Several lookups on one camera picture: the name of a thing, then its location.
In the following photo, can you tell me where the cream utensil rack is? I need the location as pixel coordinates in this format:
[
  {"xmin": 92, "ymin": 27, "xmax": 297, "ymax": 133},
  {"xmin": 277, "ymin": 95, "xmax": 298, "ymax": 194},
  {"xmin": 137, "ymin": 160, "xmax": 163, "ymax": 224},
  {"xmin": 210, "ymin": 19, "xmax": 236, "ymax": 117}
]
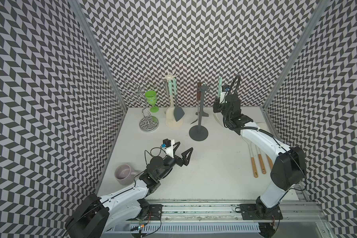
[{"xmin": 164, "ymin": 73, "xmax": 183, "ymax": 129}]

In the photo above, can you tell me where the green plastic goblet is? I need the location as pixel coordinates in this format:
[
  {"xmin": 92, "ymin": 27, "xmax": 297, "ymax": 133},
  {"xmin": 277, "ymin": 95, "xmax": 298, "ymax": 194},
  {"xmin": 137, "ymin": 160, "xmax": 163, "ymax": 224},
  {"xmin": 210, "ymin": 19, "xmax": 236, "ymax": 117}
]
[{"xmin": 145, "ymin": 90, "xmax": 159, "ymax": 113}]

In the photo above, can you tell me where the cream utensil wooden handle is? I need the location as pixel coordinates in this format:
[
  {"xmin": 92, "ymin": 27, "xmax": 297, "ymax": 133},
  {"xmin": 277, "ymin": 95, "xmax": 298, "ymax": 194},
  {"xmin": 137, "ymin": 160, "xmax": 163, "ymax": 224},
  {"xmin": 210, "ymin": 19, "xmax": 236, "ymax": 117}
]
[{"xmin": 255, "ymin": 146, "xmax": 267, "ymax": 174}]

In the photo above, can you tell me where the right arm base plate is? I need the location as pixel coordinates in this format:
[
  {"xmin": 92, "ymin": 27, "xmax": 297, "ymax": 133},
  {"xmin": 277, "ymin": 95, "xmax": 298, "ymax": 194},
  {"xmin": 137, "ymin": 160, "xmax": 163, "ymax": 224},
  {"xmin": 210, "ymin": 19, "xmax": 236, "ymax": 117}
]
[{"xmin": 239, "ymin": 204, "xmax": 283, "ymax": 220}]

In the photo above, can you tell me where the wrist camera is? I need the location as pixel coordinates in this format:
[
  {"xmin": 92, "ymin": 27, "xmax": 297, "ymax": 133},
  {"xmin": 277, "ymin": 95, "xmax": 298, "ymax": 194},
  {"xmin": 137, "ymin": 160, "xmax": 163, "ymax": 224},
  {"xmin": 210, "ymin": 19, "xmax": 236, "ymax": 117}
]
[
  {"xmin": 161, "ymin": 139, "xmax": 175, "ymax": 158},
  {"xmin": 220, "ymin": 84, "xmax": 230, "ymax": 104}
]

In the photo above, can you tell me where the grey spatula mint handle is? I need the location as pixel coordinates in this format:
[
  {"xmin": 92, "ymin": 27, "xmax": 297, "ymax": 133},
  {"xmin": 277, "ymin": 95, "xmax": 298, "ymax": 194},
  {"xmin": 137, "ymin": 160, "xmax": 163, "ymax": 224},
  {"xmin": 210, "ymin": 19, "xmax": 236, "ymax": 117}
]
[
  {"xmin": 173, "ymin": 78, "xmax": 184, "ymax": 122},
  {"xmin": 195, "ymin": 111, "xmax": 209, "ymax": 117}
]

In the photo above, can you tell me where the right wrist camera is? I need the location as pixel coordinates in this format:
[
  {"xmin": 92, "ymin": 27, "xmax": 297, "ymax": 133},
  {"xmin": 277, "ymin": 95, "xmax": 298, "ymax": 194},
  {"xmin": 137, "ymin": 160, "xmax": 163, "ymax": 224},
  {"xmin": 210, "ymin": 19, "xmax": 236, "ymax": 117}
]
[{"xmin": 220, "ymin": 84, "xmax": 230, "ymax": 104}]

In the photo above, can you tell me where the pink ceramic mug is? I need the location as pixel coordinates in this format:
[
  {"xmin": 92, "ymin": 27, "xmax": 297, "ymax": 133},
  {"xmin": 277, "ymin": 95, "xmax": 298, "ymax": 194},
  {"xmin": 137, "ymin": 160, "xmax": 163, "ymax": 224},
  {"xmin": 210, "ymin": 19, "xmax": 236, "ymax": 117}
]
[{"xmin": 115, "ymin": 164, "xmax": 138, "ymax": 186}]

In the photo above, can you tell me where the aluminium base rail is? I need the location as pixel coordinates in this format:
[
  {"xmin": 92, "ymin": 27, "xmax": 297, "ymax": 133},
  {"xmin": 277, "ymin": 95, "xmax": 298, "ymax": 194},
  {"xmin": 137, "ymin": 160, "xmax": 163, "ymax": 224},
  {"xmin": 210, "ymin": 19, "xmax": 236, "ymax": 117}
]
[{"xmin": 103, "ymin": 200, "xmax": 335, "ymax": 238}]

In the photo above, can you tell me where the chrome wire mug tree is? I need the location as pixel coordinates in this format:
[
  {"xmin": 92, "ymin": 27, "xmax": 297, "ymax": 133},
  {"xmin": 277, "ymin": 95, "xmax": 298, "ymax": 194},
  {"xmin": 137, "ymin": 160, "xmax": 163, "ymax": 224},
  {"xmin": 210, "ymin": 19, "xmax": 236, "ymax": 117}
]
[{"xmin": 121, "ymin": 79, "xmax": 159, "ymax": 132}]

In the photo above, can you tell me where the dark grey utensil rack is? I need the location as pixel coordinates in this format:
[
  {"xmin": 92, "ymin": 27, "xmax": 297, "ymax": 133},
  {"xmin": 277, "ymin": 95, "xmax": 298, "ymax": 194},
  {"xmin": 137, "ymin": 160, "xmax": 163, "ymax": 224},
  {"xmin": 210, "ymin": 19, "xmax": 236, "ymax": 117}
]
[{"xmin": 189, "ymin": 84, "xmax": 209, "ymax": 141}]

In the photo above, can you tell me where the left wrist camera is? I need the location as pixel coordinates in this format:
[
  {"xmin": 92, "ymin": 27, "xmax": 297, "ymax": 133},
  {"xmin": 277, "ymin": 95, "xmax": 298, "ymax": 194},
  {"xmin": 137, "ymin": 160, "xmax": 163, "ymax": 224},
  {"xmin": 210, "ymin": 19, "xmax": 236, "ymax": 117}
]
[{"xmin": 161, "ymin": 139, "xmax": 175, "ymax": 158}]

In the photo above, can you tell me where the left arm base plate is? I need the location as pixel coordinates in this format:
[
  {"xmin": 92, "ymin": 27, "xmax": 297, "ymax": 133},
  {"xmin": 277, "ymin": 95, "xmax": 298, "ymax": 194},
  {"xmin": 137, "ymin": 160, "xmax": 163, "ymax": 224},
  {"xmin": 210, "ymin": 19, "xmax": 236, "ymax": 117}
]
[{"xmin": 135, "ymin": 204, "xmax": 163, "ymax": 221}]

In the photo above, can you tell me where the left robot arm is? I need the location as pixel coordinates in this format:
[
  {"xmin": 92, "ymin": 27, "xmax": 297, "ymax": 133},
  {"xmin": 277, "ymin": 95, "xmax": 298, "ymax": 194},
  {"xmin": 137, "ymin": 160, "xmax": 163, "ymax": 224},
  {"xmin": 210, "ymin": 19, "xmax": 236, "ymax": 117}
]
[{"xmin": 64, "ymin": 139, "xmax": 193, "ymax": 238}]

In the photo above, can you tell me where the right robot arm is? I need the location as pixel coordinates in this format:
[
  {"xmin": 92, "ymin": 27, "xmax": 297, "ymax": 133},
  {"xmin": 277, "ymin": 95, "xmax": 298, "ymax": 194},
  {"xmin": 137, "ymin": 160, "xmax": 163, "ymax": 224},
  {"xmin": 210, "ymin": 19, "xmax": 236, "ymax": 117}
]
[{"xmin": 213, "ymin": 75, "xmax": 306, "ymax": 220}]

